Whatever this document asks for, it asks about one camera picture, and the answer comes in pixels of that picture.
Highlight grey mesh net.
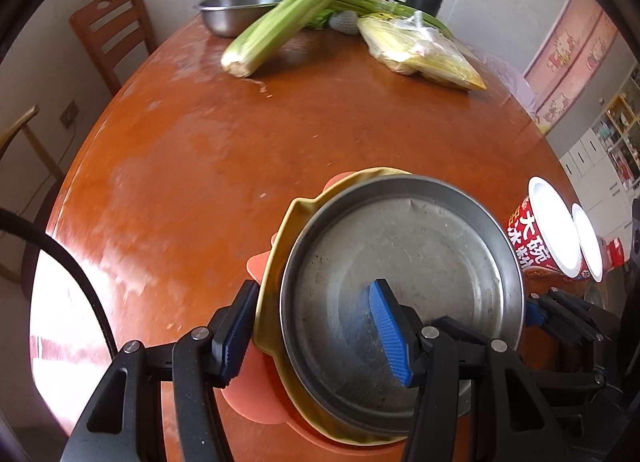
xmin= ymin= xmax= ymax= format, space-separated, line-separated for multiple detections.
xmin=327 ymin=9 xmax=363 ymax=35

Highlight brown slatted wooden chair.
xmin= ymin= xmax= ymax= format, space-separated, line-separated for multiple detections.
xmin=69 ymin=0 xmax=160 ymax=95

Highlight light wooden armchair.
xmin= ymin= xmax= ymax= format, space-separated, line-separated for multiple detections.
xmin=0 ymin=104 xmax=66 ymax=293

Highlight steel basin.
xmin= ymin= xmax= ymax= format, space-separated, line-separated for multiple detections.
xmin=197 ymin=0 xmax=291 ymax=37

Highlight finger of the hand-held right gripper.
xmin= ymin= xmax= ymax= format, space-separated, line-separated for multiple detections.
xmin=523 ymin=287 xmax=608 ymax=350

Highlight pink cartoon cat curtain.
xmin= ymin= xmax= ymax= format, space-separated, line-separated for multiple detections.
xmin=522 ymin=0 xmax=621 ymax=135

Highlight thin green celery bunch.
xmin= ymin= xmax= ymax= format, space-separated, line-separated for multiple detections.
xmin=330 ymin=0 xmax=451 ymax=30

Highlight orange bear-shaped plate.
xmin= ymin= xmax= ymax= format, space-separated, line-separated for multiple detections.
xmin=220 ymin=169 xmax=416 ymax=458

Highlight small red instant noodle bowl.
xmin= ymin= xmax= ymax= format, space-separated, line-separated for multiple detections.
xmin=571 ymin=203 xmax=605 ymax=283

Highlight large red instant noodle bowl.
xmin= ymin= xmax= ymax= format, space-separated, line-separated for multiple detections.
xmin=506 ymin=177 xmax=586 ymax=279

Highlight pale purple cloth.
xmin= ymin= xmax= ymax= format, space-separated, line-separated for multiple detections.
xmin=465 ymin=49 xmax=543 ymax=125

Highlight yellow shell-shaped plate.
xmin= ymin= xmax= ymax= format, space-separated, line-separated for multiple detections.
xmin=251 ymin=167 xmax=426 ymax=448

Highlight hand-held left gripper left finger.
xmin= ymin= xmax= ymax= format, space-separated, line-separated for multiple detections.
xmin=60 ymin=280 xmax=261 ymax=462

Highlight white shelf cabinet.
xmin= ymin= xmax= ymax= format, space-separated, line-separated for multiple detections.
xmin=560 ymin=59 xmax=640 ymax=210

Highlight yellow noodles in plastic bag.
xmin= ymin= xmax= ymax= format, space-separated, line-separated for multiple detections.
xmin=357 ymin=12 xmax=488 ymax=91

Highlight thick celery bunch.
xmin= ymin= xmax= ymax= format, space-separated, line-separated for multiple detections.
xmin=221 ymin=0 xmax=371 ymax=78

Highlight low wall outlet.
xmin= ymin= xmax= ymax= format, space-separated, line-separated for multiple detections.
xmin=59 ymin=99 xmax=81 ymax=130

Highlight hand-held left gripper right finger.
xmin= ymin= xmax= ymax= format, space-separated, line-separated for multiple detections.
xmin=368 ymin=279 xmax=571 ymax=462

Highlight black cable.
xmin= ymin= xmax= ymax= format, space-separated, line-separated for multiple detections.
xmin=0 ymin=208 xmax=118 ymax=363

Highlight red stool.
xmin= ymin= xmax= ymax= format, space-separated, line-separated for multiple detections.
xmin=602 ymin=237 xmax=627 ymax=269

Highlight round metal plate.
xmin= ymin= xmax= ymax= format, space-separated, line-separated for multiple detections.
xmin=279 ymin=174 xmax=526 ymax=435

